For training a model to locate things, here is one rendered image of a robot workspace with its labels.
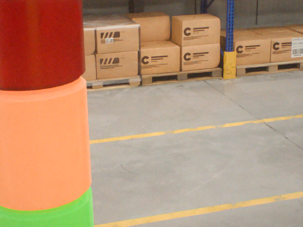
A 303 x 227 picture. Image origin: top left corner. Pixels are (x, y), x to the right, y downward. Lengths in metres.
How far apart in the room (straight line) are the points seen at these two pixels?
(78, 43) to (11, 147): 0.05
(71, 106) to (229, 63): 8.37
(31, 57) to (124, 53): 7.89
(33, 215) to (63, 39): 0.08
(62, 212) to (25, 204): 0.02
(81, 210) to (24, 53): 0.08
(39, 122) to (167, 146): 5.95
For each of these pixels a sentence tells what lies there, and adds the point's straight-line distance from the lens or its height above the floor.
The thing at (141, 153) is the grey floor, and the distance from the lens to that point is 6.04.
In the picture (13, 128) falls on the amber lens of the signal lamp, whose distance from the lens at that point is 0.25.
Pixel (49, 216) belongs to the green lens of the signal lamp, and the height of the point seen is 2.21.
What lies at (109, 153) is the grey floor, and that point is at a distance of 6.06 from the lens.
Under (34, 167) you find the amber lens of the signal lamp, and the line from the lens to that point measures 0.26.
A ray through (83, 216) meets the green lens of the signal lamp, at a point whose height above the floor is 2.21.
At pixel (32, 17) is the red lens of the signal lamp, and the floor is 2.30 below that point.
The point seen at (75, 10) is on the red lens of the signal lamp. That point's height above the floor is 2.30.
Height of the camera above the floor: 2.34
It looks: 19 degrees down
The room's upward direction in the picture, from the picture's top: 1 degrees counter-clockwise
